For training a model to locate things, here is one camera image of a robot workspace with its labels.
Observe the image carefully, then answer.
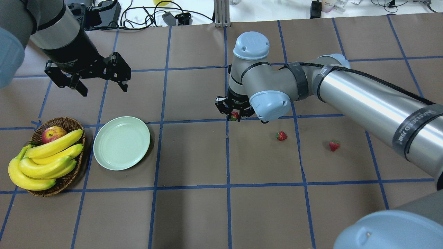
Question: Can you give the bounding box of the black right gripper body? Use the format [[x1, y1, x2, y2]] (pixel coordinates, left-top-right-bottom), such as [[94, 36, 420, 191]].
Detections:
[[217, 87, 251, 112]]

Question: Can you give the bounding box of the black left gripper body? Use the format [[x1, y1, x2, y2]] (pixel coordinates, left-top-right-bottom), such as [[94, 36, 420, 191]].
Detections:
[[42, 32, 109, 80]]

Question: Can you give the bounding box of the red strawberry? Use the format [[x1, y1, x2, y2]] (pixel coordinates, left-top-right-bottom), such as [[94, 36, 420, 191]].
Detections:
[[229, 111, 239, 122], [328, 141, 341, 152], [275, 131, 287, 141]]

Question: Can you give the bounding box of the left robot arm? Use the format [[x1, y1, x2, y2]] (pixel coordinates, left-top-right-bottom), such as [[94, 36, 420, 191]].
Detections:
[[0, 0, 131, 96]]

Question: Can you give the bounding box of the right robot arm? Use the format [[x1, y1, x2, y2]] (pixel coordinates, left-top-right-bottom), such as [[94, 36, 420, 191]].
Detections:
[[215, 31, 443, 249]]

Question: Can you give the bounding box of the light green plate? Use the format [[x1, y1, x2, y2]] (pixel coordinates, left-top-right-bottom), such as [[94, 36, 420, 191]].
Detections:
[[93, 116, 151, 171]]

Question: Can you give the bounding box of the brown wicker basket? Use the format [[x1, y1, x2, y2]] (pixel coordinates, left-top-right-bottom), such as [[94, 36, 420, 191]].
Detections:
[[24, 117, 88, 197]]

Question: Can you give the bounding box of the red apple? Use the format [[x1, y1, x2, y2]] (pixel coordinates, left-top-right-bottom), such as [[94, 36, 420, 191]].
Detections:
[[41, 126, 67, 144]]

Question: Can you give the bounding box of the yellow banana bunch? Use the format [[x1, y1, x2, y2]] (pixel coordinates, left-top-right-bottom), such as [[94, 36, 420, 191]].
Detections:
[[8, 129, 84, 191]]

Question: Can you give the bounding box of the black power adapter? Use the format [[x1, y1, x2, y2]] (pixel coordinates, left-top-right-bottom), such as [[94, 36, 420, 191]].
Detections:
[[310, 0, 322, 19]]

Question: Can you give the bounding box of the aluminium frame post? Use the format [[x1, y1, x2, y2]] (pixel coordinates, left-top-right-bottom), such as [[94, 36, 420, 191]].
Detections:
[[214, 0, 231, 27]]

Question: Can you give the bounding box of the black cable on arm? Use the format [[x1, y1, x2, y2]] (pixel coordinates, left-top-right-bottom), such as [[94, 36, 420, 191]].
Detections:
[[298, 62, 437, 105]]

